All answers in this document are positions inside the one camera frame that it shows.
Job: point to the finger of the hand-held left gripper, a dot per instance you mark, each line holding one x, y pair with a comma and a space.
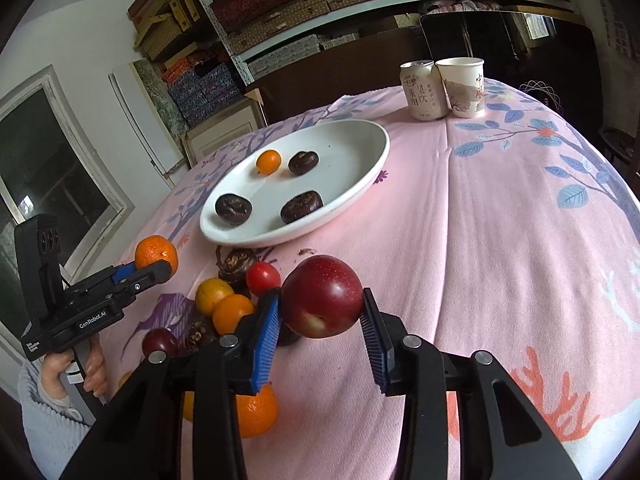
150, 275
122, 274

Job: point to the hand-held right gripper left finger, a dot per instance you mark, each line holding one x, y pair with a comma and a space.
265, 340

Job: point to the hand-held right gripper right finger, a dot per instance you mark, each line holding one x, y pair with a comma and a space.
375, 345

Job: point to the red cherry tomato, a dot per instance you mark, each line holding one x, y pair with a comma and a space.
262, 277

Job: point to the yellowish mandarin orange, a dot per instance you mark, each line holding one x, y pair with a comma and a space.
212, 295

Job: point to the dark water chestnut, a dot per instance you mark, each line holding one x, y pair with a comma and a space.
303, 161
235, 265
301, 206
233, 208
197, 335

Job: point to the small dark red plum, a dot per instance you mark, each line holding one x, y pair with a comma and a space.
160, 342

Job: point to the large red plum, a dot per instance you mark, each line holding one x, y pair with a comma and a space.
322, 300

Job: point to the large mandarin orange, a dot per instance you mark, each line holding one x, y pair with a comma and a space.
257, 410

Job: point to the white oval plate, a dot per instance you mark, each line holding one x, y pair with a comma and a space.
340, 160

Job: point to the person's left forearm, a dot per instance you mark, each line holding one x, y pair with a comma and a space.
45, 410

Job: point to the person's left hand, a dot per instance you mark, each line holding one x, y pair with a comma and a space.
95, 367

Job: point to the white framed window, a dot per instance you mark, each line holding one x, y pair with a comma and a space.
50, 170

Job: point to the white leaning board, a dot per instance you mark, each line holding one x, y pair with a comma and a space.
140, 125

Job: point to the small mandarin orange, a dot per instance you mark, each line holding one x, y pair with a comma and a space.
268, 161

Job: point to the green marbled board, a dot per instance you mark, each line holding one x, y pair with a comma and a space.
157, 90

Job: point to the stack of blue floral boxes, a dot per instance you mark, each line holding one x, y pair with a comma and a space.
205, 92

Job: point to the white metal shelf rack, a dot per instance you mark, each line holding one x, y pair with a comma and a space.
240, 60

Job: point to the pale drink can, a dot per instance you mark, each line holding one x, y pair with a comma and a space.
422, 90

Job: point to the dark wooden board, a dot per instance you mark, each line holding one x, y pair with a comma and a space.
340, 85

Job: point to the pale patterned box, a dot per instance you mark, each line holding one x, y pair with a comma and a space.
295, 55

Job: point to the white paper cup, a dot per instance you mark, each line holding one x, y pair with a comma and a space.
462, 87

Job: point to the dark round stool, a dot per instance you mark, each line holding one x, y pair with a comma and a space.
617, 142

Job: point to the black glossy panel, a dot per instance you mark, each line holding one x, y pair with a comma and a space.
550, 45

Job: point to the pink cloth bundle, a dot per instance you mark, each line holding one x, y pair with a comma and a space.
465, 6

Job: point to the pale picture frame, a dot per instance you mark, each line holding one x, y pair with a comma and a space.
220, 132

